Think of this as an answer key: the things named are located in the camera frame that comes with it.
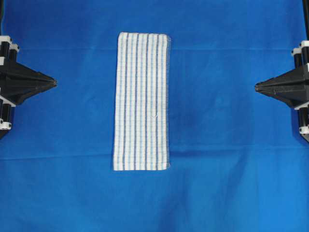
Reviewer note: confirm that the blue striped white towel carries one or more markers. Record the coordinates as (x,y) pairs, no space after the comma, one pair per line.
(141,126)

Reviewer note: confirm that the black frame post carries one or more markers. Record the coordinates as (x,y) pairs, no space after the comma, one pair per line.
(1,14)
(306,16)

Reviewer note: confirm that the black left frame post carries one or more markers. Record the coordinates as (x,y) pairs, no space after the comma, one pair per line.
(1,14)

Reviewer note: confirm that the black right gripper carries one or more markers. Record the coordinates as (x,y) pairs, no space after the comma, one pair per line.
(297,76)

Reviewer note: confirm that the black right frame post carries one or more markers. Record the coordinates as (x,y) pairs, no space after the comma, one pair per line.
(306,16)

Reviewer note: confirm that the blue table cloth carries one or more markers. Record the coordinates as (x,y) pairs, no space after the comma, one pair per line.
(237,161)

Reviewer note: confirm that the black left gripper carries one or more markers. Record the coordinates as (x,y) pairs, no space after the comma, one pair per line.
(9,97)

